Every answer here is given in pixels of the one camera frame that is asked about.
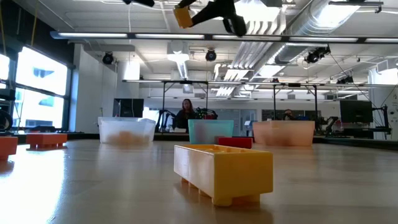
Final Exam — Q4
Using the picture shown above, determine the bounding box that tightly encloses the black aluminium rig frame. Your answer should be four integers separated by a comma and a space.
0, 132, 398, 152

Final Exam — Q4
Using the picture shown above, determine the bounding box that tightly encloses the black computer monitor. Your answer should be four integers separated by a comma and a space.
339, 100, 374, 124
112, 98, 145, 118

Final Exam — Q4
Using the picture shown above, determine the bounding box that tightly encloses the black background rig frame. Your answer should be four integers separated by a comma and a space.
272, 82, 319, 125
160, 79, 210, 121

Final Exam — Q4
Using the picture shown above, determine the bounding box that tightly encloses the black ceiling-mounted camera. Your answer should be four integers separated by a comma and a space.
303, 45, 332, 65

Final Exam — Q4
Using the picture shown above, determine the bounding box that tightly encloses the long linear ceiling light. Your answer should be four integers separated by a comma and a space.
121, 78, 398, 88
49, 30, 398, 44

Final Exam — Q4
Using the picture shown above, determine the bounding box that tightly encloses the silver round ventilation duct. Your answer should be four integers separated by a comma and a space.
273, 0, 361, 65

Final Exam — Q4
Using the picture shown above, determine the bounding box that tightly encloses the clear plastic bin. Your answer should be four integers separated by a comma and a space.
98, 116, 157, 145

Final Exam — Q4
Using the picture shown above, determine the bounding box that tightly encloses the orange plastic bin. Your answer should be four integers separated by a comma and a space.
252, 120, 316, 147

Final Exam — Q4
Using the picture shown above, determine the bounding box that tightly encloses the teal plastic bin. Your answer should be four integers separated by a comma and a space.
188, 119, 235, 146

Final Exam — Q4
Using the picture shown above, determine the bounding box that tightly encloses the white ceiling air duct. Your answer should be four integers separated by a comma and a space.
166, 40, 191, 80

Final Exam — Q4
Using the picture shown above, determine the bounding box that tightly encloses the silver ceiling pipe bundle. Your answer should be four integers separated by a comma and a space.
214, 9, 289, 97

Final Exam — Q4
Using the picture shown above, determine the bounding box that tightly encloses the long yellow toy brick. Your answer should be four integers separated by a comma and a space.
172, 5, 194, 30
173, 143, 275, 207

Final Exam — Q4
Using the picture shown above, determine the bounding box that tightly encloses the large window wall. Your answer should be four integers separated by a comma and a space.
0, 46, 73, 132

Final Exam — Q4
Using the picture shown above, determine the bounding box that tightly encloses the long red toy brick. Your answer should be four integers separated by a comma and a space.
218, 136, 254, 150

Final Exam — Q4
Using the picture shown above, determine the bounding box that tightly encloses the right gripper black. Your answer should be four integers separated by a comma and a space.
177, 0, 248, 37

